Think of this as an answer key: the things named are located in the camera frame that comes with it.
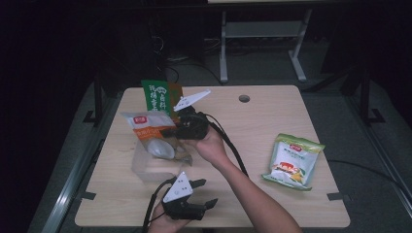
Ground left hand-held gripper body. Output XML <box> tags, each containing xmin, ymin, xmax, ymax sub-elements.
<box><xmin>162</xmin><ymin>171</ymin><xmax>208</xmax><ymax>221</ymax></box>

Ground tangle of background cables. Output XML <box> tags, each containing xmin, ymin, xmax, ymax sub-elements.
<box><xmin>150</xmin><ymin>33</ymin><xmax>225</xmax><ymax>87</ymax></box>

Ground person's right hand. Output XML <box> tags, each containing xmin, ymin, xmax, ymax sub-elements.
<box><xmin>189</xmin><ymin>125</ymin><xmax>233</xmax><ymax>171</ymax></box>

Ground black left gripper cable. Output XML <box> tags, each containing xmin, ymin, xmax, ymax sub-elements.
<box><xmin>141</xmin><ymin>177</ymin><xmax>178</xmax><ymax>233</ymax></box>

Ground green and red snack packet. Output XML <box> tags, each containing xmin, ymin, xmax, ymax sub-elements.
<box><xmin>141</xmin><ymin>79</ymin><xmax>185</xmax><ymax>123</ymax></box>

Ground black metal stand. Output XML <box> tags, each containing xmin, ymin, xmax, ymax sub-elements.
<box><xmin>82</xmin><ymin>73</ymin><xmax>105</xmax><ymax>128</ymax></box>
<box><xmin>359</xmin><ymin>66</ymin><xmax>387</xmax><ymax>126</ymax></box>

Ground clear plastic container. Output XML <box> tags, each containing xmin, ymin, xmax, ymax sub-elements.
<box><xmin>130</xmin><ymin>139</ymin><xmax>192</xmax><ymax>184</ymax></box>

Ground white and orange packet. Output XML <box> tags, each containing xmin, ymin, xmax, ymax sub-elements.
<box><xmin>120</xmin><ymin>111</ymin><xmax>194</xmax><ymax>167</ymax></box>

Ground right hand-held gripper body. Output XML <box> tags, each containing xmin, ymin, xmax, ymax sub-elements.
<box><xmin>173</xmin><ymin>89</ymin><xmax>212</xmax><ymax>141</ymax></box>

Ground white packet with green edge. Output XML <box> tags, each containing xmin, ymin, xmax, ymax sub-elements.
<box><xmin>261</xmin><ymin>133</ymin><xmax>326</xmax><ymax>192</ymax></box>

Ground black floor cable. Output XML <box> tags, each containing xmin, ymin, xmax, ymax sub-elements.
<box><xmin>326</xmin><ymin>158</ymin><xmax>412</xmax><ymax>197</ymax></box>

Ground white metal desk frame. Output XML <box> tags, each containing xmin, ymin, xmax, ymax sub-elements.
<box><xmin>218</xmin><ymin>8</ymin><xmax>314</xmax><ymax>83</ymax></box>

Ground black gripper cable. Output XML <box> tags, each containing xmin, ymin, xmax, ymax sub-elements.
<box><xmin>197</xmin><ymin>111</ymin><xmax>250</xmax><ymax>179</ymax></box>
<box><xmin>141</xmin><ymin>177</ymin><xmax>178</xmax><ymax>233</ymax></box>

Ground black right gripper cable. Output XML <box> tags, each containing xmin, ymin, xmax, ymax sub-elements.
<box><xmin>197</xmin><ymin>111</ymin><xmax>250</xmax><ymax>179</ymax></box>

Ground person's left hand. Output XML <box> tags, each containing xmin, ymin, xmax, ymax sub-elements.
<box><xmin>147</xmin><ymin>203</ymin><xmax>192</xmax><ymax>233</ymax></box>

